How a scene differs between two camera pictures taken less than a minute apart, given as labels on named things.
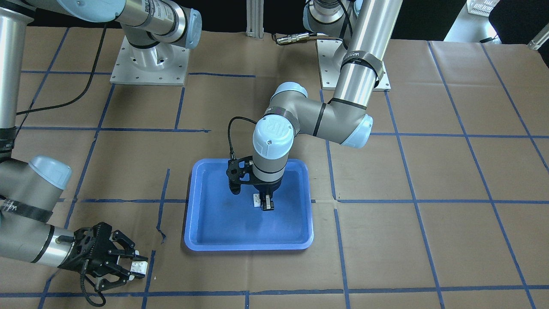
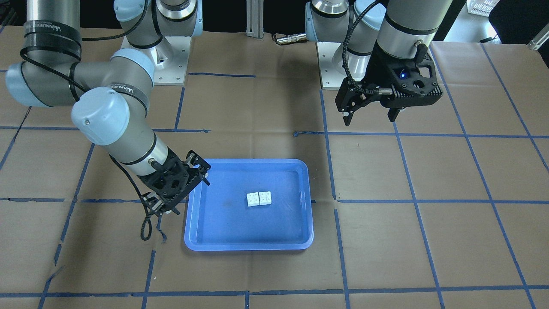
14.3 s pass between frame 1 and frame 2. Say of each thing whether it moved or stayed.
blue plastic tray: stayed
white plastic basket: stayed
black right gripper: moved
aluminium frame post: stayed
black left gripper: moved
